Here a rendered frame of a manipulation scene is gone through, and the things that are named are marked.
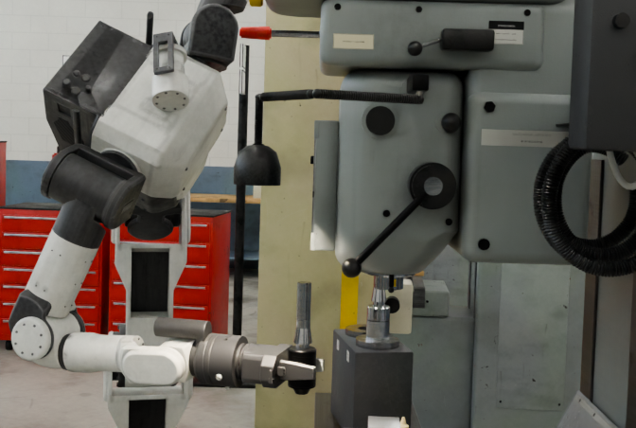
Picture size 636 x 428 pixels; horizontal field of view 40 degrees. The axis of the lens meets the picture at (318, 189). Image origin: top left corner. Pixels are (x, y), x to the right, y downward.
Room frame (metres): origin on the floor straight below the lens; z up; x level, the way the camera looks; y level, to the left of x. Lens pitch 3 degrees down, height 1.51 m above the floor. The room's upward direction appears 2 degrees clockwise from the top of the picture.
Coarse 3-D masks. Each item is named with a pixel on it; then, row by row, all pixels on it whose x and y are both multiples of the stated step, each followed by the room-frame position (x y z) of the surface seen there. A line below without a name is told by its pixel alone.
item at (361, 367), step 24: (336, 336) 1.90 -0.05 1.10; (360, 336) 1.80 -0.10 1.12; (336, 360) 1.89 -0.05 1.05; (360, 360) 1.72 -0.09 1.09; (384, 360) 1.73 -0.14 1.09; (408, 360) 1.74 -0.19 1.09; (336, 384) 1.88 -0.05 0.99; (360, 384) 1.72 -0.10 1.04; (384, 384) 1.73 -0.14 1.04; (408, 384) 1.74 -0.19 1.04; (336, 408) 1.87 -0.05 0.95; (360, 408) 1.72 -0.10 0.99; (384, 408) 1.73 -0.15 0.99; (408, 408) 1.74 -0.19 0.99
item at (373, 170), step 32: (448, 96) 1.34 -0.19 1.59; (352, 128) 1.36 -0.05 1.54; (384, 128) 1.33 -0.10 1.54; (416, 128) 1.34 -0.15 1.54; (352, 160) 1.35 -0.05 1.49; (384, 160) 1.34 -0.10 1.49; (416, 160) 1.34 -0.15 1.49; (448, 160) 1.34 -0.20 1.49; (352, 192) 1.35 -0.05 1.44; (384, 192) 1.34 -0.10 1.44; (352, 224) 1.35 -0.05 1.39; (384, 224) 1.34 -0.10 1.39; (416, 224) 1.34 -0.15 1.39; (448, 224) 1.34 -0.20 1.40; (352, 256) 1.37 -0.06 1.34; (384, 256) 1.36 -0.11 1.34; (416, 256) 1.36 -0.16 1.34
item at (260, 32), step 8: (240, 32) 1.53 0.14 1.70; (248, 32) 1.53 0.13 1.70; (256, 32) 1.53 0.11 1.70; (264, 32) 1.53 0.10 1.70; (272, 32) 1.53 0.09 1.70; (280, 32) 1.53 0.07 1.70; (288, 32) 1.53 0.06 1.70; (296, 32) 1.53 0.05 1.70; (304, 32) 1.53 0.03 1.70; (312, 32) 1.53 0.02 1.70
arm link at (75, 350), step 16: (48, 320) 1.57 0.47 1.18; (64, 320) 1.61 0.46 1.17; (80, 320) 1.65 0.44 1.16; (64, 336) 1.58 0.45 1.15; (80, 336) 1.57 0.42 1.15; (96, 336) 1.57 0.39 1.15; (112, 336) 1.56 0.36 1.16; (64, 352) 1.56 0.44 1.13; (80, 352) 1.55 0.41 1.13; (96, 352) 1.54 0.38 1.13; (112, 352) 1.54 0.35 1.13; (64, 368) 1.58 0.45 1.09; (80, 368) 1.56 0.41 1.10; (96, 368) 1.55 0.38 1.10; (112, 368) 1.54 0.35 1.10
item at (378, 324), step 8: (368, 312) 1.78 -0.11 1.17; (376, 312) 1.76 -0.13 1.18; (384, 312) 1.77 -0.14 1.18; (368, 320) 1.78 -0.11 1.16; (376, 320) 1.76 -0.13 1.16; (384, 320) 1.77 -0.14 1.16; (368, 328) 1.77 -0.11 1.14; (376, 328) 1.76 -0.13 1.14; (384, 328) 1.77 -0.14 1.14; (368, 336) 1.77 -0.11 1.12; (376, 336) 1.76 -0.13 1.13; (384, 336) 1.77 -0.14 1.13
